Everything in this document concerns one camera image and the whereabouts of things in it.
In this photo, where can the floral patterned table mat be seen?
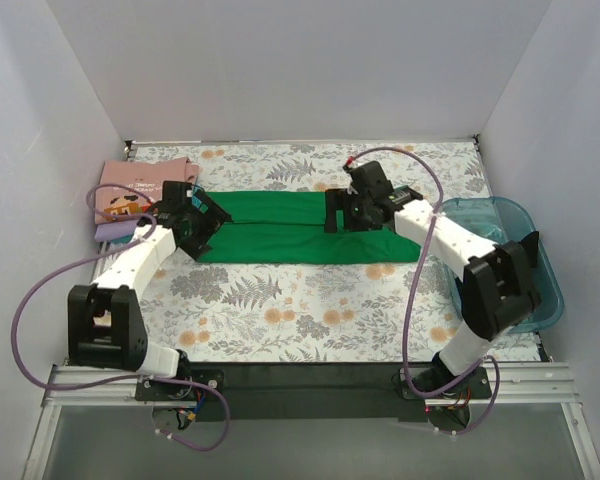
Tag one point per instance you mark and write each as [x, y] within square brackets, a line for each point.
[270, 313]

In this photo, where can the green t shirt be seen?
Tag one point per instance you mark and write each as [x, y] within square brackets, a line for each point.
[280, 227]

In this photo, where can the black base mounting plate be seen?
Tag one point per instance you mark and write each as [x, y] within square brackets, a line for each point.
[285, 391]

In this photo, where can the pink folded printed t shirt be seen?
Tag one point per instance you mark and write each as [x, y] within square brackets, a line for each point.
[143, 185]

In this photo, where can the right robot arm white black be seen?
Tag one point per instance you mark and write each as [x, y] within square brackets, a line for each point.
[453, 245]

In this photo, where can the black t shirt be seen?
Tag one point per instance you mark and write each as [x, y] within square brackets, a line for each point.
[498, 289]

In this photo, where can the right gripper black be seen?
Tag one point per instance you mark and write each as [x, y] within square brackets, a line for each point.
[337, 211]

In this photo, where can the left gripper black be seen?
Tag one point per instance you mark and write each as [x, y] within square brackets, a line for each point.
[206, 230]

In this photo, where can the aluminium frame rail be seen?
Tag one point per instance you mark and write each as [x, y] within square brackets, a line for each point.
[523, 421]

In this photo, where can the lilac folded t shirt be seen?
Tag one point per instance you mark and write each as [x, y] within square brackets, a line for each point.
[120, 232]

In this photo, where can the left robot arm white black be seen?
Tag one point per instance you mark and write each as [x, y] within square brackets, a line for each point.
[105, 324]

